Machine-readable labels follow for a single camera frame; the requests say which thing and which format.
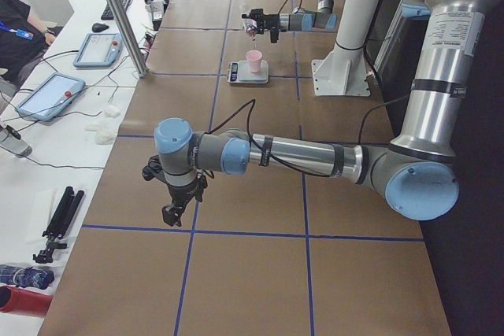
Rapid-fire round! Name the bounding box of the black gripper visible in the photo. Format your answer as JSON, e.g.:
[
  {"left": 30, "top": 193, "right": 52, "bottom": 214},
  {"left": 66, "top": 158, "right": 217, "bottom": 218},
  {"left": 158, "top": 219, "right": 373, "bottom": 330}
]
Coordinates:
[
  {"left": 161, "top": 178, "right": 203, "bottom": 227},
  {"left": 258, "top": 13, "right": 280, "bottom": 33}
]

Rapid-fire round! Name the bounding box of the glass sauce dispenser bottle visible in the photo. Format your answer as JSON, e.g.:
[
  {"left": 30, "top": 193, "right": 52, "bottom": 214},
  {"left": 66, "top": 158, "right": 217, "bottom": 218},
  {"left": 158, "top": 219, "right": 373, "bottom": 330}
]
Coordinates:
[{"left": 241, "top": 13, "right": 264, "bottom": 48}]

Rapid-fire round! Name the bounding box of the digital kitchen scale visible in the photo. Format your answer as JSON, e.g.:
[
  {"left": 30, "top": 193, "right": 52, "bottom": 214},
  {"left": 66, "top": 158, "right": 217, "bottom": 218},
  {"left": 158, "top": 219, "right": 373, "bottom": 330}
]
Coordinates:
[{"left": 226, "top": 60, "right": 269, "bottom": 85}]

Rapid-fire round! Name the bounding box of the black folded tripod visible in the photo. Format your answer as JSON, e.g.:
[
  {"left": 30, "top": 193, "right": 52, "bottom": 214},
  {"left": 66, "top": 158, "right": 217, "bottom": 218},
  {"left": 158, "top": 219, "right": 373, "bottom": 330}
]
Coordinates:
[{"left": 32, "top": 186, "right": 84, "bottom": 264}]

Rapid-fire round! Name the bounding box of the crumpled white tissue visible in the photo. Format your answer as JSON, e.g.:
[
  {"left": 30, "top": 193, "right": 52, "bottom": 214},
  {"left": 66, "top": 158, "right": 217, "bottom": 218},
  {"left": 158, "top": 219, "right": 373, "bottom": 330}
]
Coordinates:
[{"left": 84, "top": 104, "right": 121, "bottom": 146}]

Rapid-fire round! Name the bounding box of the blue folded umbrella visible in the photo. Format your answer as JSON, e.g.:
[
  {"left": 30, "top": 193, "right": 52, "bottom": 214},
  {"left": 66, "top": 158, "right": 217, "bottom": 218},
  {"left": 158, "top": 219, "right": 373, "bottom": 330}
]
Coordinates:
[{"left": 1, "top": 264, "right": 55, "bottom": 290}]

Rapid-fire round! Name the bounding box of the near teach pendant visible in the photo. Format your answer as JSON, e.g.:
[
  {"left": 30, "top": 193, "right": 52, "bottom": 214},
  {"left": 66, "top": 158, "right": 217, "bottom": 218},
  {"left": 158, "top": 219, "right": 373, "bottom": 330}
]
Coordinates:
[{"left": 17, "top": 72, "right": 85, "bottom": 121}]

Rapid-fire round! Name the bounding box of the teach pendant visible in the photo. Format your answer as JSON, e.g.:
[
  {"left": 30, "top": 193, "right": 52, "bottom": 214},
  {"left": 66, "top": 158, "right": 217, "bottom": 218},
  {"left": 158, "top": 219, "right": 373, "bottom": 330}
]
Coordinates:
[
  {"left": 17, "top": 72, "right": 85, "bottom": 121},
  {"left": 73, "top": 33, "right": 123, "bottom": 68}
]

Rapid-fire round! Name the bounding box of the far teach pendant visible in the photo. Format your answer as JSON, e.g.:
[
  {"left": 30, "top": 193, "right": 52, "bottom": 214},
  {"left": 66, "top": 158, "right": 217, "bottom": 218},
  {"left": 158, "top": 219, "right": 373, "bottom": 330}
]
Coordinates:
[{"left": 73, "top": 33, "right": 123, "bottom": 68}]

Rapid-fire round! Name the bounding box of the black computer mouse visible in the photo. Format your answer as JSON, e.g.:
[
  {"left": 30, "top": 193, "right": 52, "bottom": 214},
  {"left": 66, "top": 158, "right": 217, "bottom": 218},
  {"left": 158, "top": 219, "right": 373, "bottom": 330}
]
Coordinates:
[{"left": 91, "top": 23, "right": 109, "bottom": 33}]

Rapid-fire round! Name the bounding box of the red cylinder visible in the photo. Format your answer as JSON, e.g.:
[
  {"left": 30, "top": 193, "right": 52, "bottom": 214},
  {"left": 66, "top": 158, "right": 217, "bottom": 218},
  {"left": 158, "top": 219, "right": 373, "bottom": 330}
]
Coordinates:
[{"left": 1, "top": 286, "right": 53, "bottom": 317}]

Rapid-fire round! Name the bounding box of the seated person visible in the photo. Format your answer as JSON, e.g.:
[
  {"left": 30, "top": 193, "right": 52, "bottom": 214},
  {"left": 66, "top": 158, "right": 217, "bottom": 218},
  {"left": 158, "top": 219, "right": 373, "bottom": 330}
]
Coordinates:
[{"left": 1, "top": 0, "right": 56, "bottom": 88}]

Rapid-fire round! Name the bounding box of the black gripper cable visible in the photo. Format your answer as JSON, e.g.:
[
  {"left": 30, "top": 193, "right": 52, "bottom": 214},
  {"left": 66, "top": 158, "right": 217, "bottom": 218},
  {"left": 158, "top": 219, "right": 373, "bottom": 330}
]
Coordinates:
[{"left": 277, "top": 0, "right": 304, "bottom": 17}]

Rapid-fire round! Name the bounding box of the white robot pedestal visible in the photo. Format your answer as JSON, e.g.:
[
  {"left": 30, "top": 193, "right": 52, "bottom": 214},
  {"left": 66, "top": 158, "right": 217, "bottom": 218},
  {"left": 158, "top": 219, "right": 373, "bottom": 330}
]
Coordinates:
[{"left": 312, "top": 0, "right": 379, "bottom": 97}]

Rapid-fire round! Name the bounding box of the aluminium frame post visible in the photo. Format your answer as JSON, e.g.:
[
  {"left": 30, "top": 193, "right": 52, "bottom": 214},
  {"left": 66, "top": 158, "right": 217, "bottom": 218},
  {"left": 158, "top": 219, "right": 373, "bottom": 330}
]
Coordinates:
[{"left": 106, "top": 0, "right": 148, "bottom": 78}]

